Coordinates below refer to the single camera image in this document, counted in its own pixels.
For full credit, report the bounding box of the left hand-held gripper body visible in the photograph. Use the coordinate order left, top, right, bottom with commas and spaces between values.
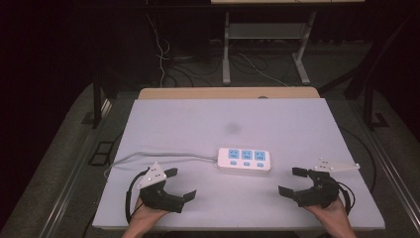
137, 162, 186, 214

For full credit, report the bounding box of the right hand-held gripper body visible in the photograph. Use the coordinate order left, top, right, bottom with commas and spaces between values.
292, 158, 361, 210

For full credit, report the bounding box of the person's left hand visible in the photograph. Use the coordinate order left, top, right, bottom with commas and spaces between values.
128, 197, 170, 231

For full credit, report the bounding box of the person's right hand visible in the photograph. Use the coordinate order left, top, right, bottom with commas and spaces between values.
303, 197, 352, 230

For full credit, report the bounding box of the white blue power strip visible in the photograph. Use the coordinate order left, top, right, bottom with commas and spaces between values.
216, 147, 272, 174

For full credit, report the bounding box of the white table mat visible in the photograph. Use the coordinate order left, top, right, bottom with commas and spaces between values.
92, 97, 386, 231

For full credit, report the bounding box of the black metal stand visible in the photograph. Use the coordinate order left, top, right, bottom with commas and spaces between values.
81, 70, 110, 131
361, 65, 390, 132

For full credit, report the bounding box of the grey power strip cable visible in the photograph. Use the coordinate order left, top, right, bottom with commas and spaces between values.
103, 151, 220, 179

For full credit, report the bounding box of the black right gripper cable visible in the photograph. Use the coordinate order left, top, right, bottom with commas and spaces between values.
336, 179, 357, 216

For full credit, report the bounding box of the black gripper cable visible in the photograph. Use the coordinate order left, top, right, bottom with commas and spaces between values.
124, 168, 152, 224
336, 179, 357, 216

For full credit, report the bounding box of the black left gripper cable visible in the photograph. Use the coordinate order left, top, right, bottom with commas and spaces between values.
124, 168, 152, 224

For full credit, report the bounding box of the black floor cable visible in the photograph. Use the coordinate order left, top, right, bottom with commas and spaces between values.
340, 126, 378, 194

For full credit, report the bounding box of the aluminium floor rail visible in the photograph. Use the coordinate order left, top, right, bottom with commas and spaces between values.
36, 98, 115, 238
350, 98, 420, 229

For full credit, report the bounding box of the white floor cable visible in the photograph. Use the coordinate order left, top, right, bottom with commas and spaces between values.
237, 52, 290, 88

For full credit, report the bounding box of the thin white hanging cable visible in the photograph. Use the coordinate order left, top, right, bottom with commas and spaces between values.
145, 11, 171, 88

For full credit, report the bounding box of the white metal desk frame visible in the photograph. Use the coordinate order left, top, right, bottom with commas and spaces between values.
221, 10, 318, 86

